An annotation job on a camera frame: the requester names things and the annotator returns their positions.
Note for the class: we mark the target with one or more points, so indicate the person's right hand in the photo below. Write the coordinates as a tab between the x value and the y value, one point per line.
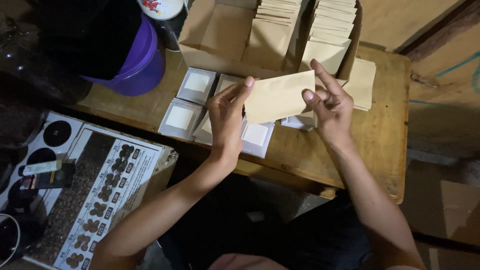
333	116

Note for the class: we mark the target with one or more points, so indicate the person's left hand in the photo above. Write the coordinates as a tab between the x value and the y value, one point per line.
225	123

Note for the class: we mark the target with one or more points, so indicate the single tan paper envelope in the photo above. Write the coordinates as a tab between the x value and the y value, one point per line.
279	97

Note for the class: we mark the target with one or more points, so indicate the white filter packet stack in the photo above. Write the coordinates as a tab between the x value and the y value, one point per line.
204	129
180	118
298	122
257	137
225	83
195	84

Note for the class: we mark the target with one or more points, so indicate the loose stack of tan envelopes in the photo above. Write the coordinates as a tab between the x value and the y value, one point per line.
362	84

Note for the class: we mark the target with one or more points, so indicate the brown cardboard box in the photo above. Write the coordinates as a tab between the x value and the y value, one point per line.
210	60

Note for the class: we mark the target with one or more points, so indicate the row of tan envelopes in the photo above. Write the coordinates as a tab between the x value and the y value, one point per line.
330	37
272	37

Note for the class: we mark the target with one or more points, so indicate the purple plastic bucket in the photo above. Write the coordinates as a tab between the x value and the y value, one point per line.
138	71

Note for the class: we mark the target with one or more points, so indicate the black jar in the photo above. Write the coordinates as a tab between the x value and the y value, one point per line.
173	32

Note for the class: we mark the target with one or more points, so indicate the person's black shorts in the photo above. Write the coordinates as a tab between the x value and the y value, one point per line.
262	228

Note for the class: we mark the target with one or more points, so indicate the white cartoon print lid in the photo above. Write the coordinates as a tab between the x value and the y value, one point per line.
161	7

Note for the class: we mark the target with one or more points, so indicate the person's knee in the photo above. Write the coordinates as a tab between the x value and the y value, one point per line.
247	262

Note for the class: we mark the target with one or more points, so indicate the coffee bean roast chart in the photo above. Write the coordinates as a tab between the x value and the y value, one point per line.
101	202

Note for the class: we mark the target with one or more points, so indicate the flat cardboard piece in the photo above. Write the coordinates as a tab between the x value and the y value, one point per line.
461	210

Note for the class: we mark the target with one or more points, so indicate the black bag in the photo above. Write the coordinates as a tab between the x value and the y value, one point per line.
90	37

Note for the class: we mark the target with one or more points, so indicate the white chart with black circles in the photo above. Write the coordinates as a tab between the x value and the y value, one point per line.
56	133

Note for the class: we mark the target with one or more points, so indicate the black packet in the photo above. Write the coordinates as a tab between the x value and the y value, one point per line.
50	180

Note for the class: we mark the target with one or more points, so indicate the white lighter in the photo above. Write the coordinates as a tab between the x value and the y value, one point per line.
40	167

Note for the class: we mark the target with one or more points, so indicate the dark glossy plastic bag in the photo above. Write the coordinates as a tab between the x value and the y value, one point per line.
33	86

